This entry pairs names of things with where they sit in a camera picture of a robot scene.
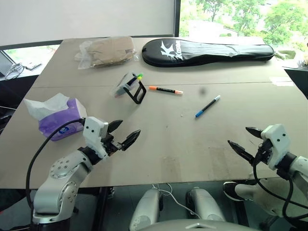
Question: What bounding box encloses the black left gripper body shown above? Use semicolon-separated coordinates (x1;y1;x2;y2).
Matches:
101;131;123;157

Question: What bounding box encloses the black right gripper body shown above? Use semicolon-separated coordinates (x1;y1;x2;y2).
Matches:
254;139;274;166

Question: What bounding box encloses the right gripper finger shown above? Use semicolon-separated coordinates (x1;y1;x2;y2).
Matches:
227;140;256;165
245;126;263;139

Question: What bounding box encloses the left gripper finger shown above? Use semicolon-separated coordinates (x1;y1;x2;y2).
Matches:
120;128;142;152
108;119;124;133

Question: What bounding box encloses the blue pen white cap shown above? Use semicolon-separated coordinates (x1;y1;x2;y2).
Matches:
194;94;221;119

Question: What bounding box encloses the black white sneaker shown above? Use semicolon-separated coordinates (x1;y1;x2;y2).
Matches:
223;181;256;202

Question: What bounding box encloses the beige trouser leg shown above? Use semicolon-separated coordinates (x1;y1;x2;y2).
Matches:
234;179;291;217

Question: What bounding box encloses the purple tissue pack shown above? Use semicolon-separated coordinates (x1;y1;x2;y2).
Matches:
23;93;88;142

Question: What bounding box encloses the white tape strip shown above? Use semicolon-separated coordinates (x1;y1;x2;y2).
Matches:
269;76;295;88

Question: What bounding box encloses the orange double-ended marker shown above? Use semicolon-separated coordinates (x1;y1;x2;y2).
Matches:
148;85;184;96

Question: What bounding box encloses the silver rounded robot leg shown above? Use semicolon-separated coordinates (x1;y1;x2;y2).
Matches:
185;187;226;222
129;188;162;231

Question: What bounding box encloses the black side table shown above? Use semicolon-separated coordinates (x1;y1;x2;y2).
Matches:
283;68;308;100

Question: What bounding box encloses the black table leg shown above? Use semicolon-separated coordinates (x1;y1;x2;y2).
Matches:
95;187;109;231

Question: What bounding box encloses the plastic bag with cardboard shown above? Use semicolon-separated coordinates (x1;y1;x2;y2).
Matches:
74;36;138;71

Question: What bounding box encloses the silver robot torso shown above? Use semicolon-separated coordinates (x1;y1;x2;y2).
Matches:
141;218;262;231

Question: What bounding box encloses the black racket bag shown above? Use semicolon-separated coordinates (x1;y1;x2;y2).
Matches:
141;38;276;68

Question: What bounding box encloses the small white device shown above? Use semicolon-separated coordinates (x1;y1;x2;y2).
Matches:
24;61;42;71

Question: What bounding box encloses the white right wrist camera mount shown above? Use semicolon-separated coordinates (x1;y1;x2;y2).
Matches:
260;124;290;171

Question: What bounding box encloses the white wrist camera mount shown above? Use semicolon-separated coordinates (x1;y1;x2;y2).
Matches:
82;116;110;160
260;124;290;171

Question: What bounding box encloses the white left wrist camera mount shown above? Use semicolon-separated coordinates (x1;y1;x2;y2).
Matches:
82;116;110;160

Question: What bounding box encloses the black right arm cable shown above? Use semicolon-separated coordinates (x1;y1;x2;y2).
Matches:
252;144;308;220

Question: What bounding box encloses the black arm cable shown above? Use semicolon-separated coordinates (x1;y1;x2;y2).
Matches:
26;117;86;214
252;144;308;220

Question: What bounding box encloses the clear pen holder with stand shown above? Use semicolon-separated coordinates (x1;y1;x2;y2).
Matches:
110;71;147;105

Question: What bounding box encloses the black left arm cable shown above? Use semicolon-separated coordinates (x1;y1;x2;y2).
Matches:
26;117;86;214

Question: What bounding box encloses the thin white cable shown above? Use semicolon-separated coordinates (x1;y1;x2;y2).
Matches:
152;183;201;219

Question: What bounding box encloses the grey coiled cable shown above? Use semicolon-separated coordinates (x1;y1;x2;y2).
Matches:
4;62;25;81

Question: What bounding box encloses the black window frame post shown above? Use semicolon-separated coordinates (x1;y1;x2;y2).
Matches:
173;0;182;38

